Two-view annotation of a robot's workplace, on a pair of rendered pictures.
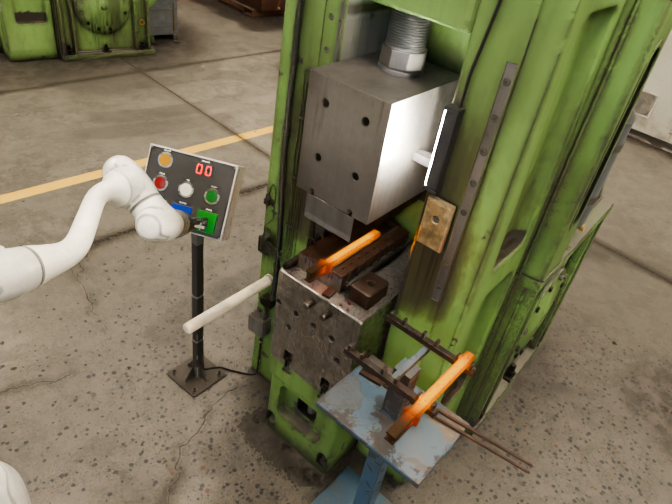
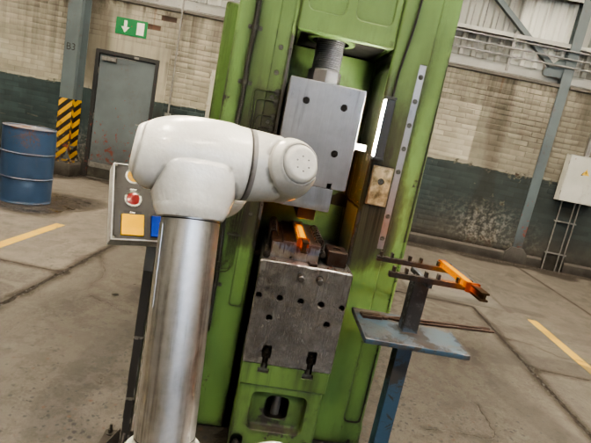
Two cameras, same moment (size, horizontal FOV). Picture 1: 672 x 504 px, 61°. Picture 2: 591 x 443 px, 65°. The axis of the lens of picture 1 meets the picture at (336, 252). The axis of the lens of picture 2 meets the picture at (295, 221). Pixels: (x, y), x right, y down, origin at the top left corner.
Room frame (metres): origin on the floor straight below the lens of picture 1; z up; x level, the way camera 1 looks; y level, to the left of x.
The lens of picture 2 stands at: (0.15, 1.21, 1.42)
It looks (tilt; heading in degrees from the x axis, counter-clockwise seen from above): 11 degrees down; 321
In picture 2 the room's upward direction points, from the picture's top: 11 degrees clockwise
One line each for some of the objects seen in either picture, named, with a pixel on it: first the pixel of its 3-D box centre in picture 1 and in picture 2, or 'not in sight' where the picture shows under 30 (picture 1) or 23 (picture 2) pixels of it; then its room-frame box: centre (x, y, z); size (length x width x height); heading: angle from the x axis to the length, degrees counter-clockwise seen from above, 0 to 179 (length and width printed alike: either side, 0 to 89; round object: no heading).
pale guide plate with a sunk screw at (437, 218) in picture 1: (435, 224); (379, 185); (1.51, -0.29, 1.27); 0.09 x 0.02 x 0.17; 57
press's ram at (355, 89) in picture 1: (389, 137); (323, 136); (1.72, -0.10, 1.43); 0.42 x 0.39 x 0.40; 147
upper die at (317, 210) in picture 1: (365, 196); (302, 190); (1.74, -0.07, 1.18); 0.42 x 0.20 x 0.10; 147
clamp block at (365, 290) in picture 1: (368, 290); (335, 256); (1.52, -0.14, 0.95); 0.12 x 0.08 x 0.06; 147
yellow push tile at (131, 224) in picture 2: not in sight; (132, 225); (1.70, 0.68, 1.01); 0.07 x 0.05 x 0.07; 82
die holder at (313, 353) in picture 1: (356, 306); (293, 294); (1.72, -0.12, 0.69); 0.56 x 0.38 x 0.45; 147
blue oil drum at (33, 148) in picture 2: not in sight; (27, 163); (6.46, 0.38, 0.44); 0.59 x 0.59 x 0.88
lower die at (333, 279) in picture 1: (355, 247); (293, 238); (1.74, -0.07, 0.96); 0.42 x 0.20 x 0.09; 147
